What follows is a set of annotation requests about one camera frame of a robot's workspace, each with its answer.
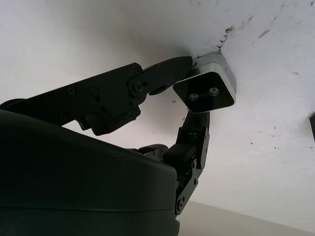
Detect black box base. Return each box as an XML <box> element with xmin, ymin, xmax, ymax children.
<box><xmin>309</xmin><ymin>115</ymin><xmax>315</xmax><ymax>144</ymax></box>

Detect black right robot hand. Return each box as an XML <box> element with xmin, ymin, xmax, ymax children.
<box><xmin>0</xmin><ymin>56</ymin><xmax>211</xmax><ymax>236</ymax></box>

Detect small silver depth camera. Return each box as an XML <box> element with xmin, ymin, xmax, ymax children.
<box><xmin>173</xmin><ymin>52</ymin><xmax>237</xmax><ymax>114</ymax></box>

